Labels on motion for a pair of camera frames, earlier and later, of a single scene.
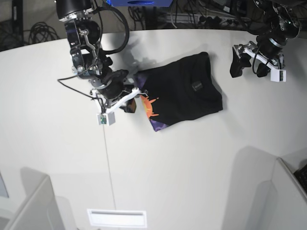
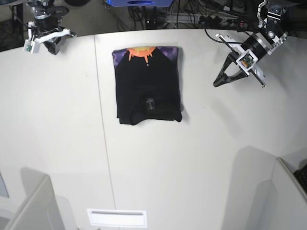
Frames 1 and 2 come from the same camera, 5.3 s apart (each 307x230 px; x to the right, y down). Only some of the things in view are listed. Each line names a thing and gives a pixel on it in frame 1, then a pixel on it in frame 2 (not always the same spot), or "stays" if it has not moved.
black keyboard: [301, 175] stays
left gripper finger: [262, 70] → [225, 78]
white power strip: [216, 21] stays
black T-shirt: [181, 89] → [148, 84]
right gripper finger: [145, 94] → [71, 34]
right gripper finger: [130, 106] → [53, 45]
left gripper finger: [238, 63] → [230, 57]
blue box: [140, 3] stays
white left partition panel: [40, 211] stays
